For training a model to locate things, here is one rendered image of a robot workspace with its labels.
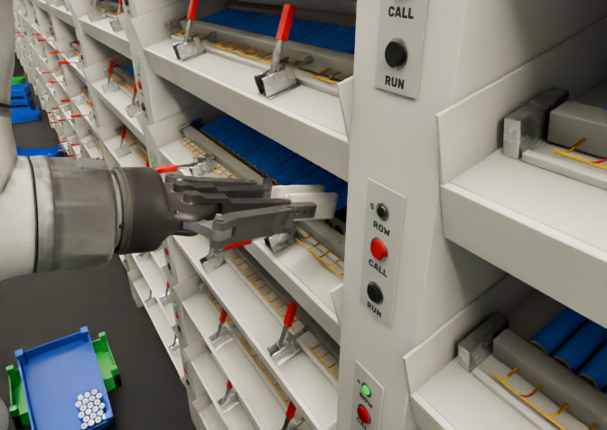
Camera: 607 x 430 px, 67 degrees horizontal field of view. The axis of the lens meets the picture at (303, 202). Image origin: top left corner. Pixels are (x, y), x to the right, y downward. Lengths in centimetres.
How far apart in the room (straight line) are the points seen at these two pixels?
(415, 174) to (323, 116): 13
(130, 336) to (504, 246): 168
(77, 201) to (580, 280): 32
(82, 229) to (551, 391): 37
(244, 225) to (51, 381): 133
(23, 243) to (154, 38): 61
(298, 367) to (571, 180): 48
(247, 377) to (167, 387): 75
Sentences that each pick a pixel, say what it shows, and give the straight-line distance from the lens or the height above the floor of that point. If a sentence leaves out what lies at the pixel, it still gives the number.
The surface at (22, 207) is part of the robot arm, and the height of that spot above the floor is 107.
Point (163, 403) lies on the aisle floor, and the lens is 163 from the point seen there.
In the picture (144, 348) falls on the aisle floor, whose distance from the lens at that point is 182.
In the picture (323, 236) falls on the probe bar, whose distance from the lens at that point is 54.
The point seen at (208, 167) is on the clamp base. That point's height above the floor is 92.
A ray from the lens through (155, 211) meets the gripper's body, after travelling 39.
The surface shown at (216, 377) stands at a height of 33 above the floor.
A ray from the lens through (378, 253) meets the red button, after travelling 36.
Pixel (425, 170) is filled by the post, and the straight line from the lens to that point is 31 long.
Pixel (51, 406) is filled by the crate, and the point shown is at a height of 6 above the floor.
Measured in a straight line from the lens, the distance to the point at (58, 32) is 230.
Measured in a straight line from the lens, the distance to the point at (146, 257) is 166.
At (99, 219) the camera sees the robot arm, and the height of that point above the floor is 105.
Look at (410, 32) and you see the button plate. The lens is 31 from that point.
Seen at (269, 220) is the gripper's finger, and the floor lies 101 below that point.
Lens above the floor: 121
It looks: 27 degrees down
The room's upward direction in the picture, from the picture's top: straight up
